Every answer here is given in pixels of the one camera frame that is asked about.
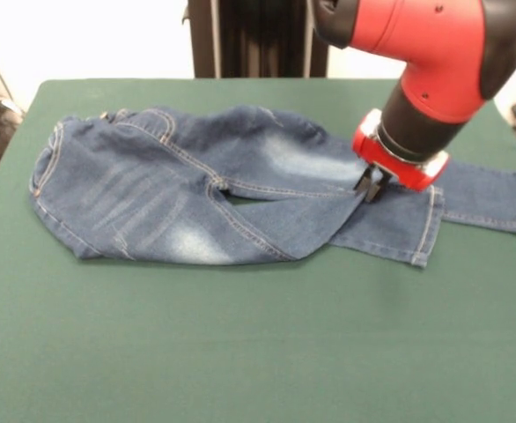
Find blue denim jeans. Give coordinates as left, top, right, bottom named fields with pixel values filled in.
left=28, top=104, right=516, bottom=271

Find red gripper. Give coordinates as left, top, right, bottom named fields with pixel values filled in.
left=350, top=108, right=451, bottom=204

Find dark green table cloth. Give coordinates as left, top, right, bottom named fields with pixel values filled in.
left=0, top=78, right=516, bottom=423

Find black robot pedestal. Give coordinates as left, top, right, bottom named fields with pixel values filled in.
left=181, top=0, right=332, bottom=79

